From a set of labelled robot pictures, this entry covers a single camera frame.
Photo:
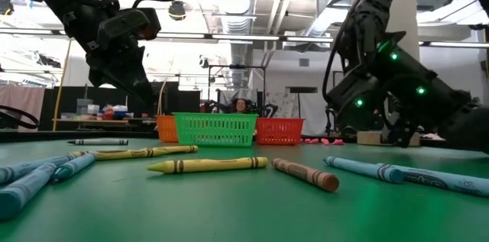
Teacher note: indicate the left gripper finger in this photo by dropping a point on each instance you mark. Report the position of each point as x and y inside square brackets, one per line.
[111, 78]
[137, 78]

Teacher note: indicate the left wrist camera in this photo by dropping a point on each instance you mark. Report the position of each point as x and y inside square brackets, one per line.
[130, 24]

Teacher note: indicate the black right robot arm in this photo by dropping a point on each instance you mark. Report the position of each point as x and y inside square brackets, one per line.
[382, 70]

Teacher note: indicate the yellow pole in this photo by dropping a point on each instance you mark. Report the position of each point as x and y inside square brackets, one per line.
[60, 93]

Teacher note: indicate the black partition wall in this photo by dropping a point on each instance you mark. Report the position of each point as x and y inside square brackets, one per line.
[114, 104]

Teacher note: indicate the brown crayon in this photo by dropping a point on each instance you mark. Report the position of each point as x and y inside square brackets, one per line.
[305, 173]

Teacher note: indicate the green plastic basket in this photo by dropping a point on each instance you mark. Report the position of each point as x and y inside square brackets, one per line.
[214, 129]

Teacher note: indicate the cluttered background table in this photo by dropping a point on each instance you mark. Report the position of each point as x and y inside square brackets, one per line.
[95, 121]

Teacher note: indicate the black crayon white wrapper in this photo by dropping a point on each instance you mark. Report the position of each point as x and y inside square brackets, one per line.
[97, 142]

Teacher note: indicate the black ceiling dome camera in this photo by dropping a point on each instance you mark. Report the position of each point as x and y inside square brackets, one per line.
[177, 11]

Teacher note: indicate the orange plastic basket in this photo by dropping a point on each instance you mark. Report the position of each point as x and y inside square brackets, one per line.
[166, 129]

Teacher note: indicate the red plastic basket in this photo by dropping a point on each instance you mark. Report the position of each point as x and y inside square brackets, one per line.
[279, 131]

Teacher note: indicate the pink curtain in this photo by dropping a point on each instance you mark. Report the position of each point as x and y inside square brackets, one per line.
[23, 97]

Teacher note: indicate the yellow crayon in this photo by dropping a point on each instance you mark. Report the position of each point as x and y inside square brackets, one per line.
[179, 149]
[206, 165]
[122, 153]

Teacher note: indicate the person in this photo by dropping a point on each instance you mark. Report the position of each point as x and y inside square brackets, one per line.
[240, 105]

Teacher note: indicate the green table mat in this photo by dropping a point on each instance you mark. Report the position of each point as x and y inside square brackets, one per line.
[244, 219]

